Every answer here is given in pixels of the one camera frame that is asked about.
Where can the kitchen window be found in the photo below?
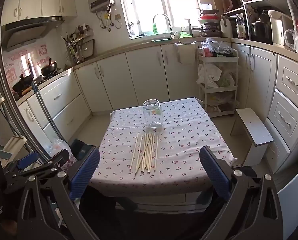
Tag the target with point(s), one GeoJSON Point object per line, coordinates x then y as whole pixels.
{"type": "Point", "coordinates": [158, 2]}

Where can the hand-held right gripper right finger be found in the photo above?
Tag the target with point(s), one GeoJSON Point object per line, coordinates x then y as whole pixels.
{"type": "Point", "coordinates": [213, 170]}

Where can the clear glass jar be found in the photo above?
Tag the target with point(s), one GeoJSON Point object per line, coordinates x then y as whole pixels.
{"type": "Point", "coordinates": [152, 117]}

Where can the translucent plastic bag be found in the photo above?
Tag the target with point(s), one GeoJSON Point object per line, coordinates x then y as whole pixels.
{"type": "Point", "coordinates": [56, 147]}

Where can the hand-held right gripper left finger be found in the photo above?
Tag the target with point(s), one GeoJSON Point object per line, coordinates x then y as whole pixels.
{"type": "Point", "coordinates": [85, 170]}

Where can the stack of pots and bowls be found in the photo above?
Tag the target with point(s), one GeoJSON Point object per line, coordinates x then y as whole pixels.
{"type": "Point", "coordinates": [210, 26]}

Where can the black kettle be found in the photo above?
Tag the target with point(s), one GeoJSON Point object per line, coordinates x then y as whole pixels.
{"type": "Point", "coordinates": [261, 28]}

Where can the black wok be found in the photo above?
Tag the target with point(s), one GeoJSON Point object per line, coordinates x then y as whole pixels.
{"type": "Point", "coordinates": [49, 68]}
{"type": "Point", "coordinates": [23, 82]}

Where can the green bottle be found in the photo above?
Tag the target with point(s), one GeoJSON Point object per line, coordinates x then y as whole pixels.
{"type": "Point", "coordinates": [154, 29]}

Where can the white countertop shelf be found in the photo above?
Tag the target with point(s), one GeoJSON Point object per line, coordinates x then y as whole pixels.
{"type": "Point", "coordinates": [266, 1]}

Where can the cherry print tablecloth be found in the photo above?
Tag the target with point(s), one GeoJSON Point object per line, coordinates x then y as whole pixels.
{"type": "Point", "coordinates": [183, 155]}

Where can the wall utensil rack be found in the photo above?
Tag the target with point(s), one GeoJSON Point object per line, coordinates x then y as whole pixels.
{"type": "Point", "coordinates": [76, 42]}

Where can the white plastic bag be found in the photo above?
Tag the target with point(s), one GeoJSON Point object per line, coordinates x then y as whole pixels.
{"type": "Point", "coordinates": [208, 76]}

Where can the chrome kitchen faucet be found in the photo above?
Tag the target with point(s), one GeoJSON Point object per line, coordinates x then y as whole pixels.
{"type": "Point", "coordinates": [166, 20]}

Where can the pink wall sticker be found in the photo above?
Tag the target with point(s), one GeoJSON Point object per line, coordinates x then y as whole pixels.
{"type": "Point", "coordinates": [16, 65]}

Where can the white table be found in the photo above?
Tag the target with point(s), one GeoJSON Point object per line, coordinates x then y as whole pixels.
{"type": "Point", "coordinates": [163, 200]}

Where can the white electric water pot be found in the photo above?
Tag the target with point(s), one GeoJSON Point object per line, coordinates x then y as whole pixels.
{"type": "Point", "coordinates": [276, 28]}

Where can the pile of wooden chopsticks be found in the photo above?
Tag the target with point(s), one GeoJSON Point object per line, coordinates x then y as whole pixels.
{"type": "Point", "coordinates": [146, 152]}

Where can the range hood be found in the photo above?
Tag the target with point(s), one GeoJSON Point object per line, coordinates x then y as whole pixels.
{"type": "Point", "coordinates": [26, 31]}

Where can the clear plastic bag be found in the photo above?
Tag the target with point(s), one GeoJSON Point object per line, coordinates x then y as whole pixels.
{"type": "Point", "coordinates": [294, 41]}

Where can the white hanging trash bin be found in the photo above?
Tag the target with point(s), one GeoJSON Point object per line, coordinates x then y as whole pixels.
{"type": "Point", "coordinates": [186, 52]}

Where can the white wall cabinets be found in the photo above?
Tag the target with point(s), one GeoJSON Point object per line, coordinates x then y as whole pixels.
{"type": "Point", "coordinates": [39, 2]}

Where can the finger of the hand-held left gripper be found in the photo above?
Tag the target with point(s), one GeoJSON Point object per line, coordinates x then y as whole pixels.
{"type": "Point", "coordinates": [56, 158]}
{"type": "Point", "coordinates": [28, 160]}

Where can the white rolling storage cart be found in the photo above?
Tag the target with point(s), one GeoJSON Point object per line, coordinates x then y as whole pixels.
{"type": "Point", "coordinates": [235, 60]}

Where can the white base cabinet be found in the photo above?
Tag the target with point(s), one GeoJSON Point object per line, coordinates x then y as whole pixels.
{"type": "Point", "coordinates": [288, 92]}
{"type": "Point", "coordinates": [59, 97]}
{"type": "Point", "coordinates": [139, 72]}

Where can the white stool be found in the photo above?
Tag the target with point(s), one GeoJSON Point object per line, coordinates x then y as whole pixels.
{"type": "Point", "coordinates": [253, 130]}

